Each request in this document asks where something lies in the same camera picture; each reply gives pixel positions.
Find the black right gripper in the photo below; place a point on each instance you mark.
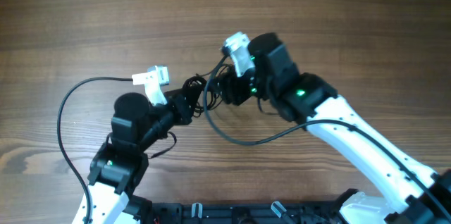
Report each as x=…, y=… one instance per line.
x=221, y=88

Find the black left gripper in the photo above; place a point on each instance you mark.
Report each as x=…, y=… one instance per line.
x=182, y=105

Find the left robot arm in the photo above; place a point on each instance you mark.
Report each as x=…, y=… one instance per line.
x=120, y=164

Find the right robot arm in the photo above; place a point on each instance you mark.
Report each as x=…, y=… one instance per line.
x=410, y=192

